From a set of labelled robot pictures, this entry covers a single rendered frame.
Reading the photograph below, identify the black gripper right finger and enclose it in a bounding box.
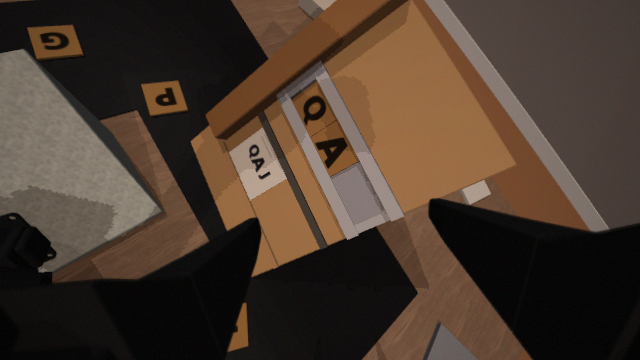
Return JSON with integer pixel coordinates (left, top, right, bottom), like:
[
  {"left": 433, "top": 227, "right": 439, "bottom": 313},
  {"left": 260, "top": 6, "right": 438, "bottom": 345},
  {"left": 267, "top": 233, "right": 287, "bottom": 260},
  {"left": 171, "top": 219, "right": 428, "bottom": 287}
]
[{"left": 428, "top": 198, "right": 640, "bottom": 360}]

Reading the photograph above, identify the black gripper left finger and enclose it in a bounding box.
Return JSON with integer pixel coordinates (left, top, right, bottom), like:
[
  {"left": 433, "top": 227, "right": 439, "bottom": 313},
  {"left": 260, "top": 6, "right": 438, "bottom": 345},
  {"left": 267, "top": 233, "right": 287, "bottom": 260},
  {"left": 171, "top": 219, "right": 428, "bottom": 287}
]
[{"left": 0, "top": 217, "right": 261, "bottom": 360}]

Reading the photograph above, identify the white paper ticket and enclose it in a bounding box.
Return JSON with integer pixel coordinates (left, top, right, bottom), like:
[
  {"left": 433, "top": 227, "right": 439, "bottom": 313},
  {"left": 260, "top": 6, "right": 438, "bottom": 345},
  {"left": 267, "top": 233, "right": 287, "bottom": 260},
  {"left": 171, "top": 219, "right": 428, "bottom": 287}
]
[{"left": 229, "top": 127, "right": 287, "bottom": 200}]

